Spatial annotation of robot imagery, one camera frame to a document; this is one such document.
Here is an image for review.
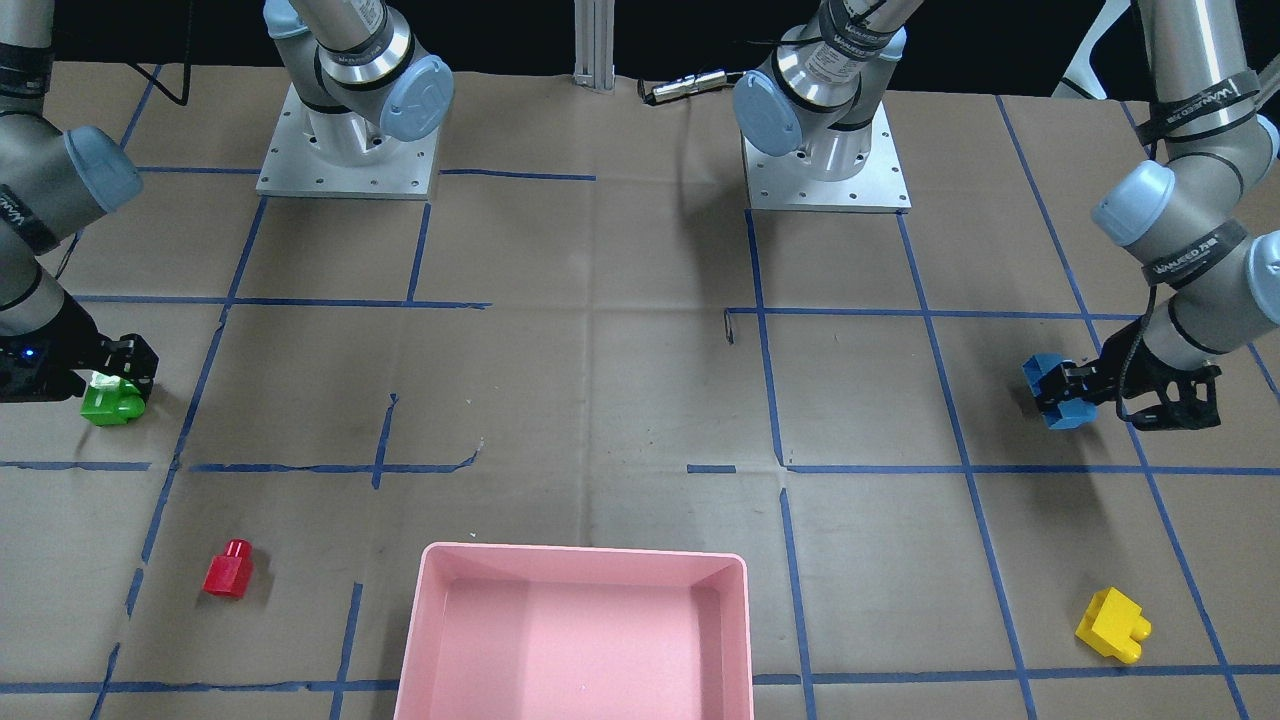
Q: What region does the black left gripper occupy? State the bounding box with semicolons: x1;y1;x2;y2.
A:
1036;325;1222;430

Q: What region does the yellow toy block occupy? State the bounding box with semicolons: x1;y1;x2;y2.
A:
1074;585;1153;665

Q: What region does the aluminium profile post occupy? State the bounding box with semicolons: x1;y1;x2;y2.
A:
572;0;616;94

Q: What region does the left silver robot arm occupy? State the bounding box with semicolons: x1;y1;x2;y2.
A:
189;74;1139;464

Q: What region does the green toy block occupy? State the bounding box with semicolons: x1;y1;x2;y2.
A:
79;373;147;427

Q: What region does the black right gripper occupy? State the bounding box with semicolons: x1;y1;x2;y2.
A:
1;296;159;406

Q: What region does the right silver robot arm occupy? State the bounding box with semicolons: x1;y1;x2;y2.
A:
1;1;454;416

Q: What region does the blue toy block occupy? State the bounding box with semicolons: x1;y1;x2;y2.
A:
1021;354;1098;430

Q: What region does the metal cable connector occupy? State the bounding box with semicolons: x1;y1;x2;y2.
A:
637;69;742;108

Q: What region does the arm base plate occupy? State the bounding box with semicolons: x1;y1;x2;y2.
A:
741;104;913;214
256;87;442;201

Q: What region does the pink plastic box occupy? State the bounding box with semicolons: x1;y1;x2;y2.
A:
394;542;755;719

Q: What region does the red toy block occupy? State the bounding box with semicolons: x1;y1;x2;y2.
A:
202;538;255;600

